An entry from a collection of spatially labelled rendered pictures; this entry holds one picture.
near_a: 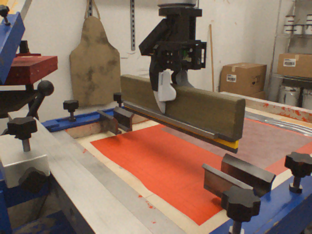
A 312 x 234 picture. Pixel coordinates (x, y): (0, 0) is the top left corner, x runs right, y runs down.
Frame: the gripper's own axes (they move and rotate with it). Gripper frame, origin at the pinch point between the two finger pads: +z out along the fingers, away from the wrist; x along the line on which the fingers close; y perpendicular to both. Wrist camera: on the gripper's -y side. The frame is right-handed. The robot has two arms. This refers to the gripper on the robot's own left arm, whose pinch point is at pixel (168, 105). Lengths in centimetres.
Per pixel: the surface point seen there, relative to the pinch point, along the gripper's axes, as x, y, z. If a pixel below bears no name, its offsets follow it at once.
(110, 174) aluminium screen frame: -16.9, 3.2, 9.9
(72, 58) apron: 51, -195, 5
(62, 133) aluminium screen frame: -17.3, -22.9, 9.8
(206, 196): -3.8, 15.5, 13.5
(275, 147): 26.6, 12.7, 13.6
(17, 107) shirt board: -19, -75, 14
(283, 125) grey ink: 44.7, 5.8, 13.1
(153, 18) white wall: 149, -200, -32
